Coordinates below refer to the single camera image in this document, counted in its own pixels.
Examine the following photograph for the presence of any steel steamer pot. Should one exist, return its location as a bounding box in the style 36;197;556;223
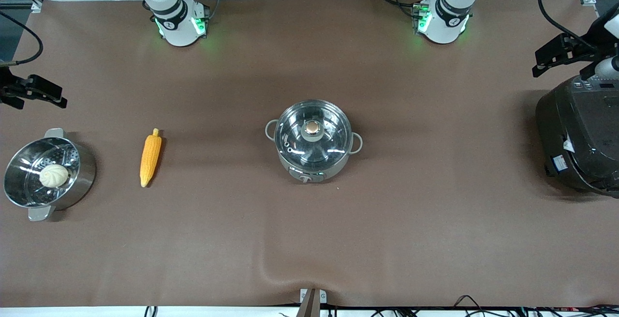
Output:
3;128;96;222

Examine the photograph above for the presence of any black rice cooker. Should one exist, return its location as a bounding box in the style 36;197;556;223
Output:
535;76;619;197

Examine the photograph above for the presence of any yellow corn cob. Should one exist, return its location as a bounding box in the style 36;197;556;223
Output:
140;128;162;188

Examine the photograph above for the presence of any white steamed bun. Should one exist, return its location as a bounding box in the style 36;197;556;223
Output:
39;164;70;188

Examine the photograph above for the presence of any black cable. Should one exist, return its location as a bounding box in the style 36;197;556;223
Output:
0;11;44;67
538;0;588;46

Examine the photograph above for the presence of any glass lid with copper knob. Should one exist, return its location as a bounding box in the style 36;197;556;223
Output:
274;100;353;167

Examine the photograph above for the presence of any steel pot with green handles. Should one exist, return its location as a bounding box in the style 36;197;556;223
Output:
265;99;363;183

